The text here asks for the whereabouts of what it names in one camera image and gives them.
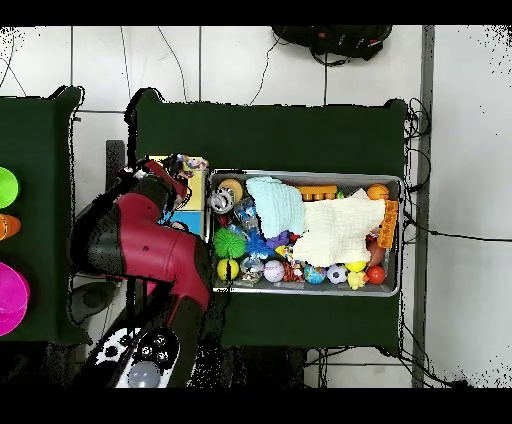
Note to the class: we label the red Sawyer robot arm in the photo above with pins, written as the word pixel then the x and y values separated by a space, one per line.
pixel 160 248

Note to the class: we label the wooden three-hole box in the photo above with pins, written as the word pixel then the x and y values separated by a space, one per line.
pixel 198 192

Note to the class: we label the silver mesh bin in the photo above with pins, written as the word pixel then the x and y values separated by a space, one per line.
pixel 320 291

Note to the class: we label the crushed drink can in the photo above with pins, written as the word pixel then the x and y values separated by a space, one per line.
pixel 221 200

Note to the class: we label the green spiky ball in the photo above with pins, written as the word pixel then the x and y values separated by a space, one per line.
pixel 228 242

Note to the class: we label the mint green muslin cloth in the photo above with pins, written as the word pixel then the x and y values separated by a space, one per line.
pixel 276 206

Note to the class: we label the yellow ball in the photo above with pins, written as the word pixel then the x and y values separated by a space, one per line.
pixel 234 268

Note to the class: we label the blue spiky ball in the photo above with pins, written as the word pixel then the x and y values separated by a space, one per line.
pixel 258 247

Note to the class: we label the dark green table cloth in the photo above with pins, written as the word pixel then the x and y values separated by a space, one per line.
pixel 280 136

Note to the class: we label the green-clothed side table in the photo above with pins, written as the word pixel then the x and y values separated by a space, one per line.
pixel 36 160

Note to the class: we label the white baseball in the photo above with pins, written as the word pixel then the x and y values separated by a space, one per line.
pixel 274 271

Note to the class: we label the orange plastic toy block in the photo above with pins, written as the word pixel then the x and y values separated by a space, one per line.
pixel 318 192

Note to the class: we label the orange plastic cup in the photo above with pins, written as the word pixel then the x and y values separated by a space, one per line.
pixel 8 226

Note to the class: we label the cream muslin cloth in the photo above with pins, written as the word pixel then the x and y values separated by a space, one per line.
pixel 340 232

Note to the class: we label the magenta plastic bowl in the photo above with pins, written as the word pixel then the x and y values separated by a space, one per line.
pixel 12 296

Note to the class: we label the orange toy basketball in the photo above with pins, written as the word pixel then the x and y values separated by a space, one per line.
pixel 378 191

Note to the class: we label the yellow rubber duck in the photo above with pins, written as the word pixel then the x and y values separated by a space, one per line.
pixel 356 280

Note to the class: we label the orange plastic grid tray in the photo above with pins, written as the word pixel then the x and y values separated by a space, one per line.
pixel 388 224

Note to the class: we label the red-orange ball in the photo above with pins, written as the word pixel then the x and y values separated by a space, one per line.
pixel 376 275

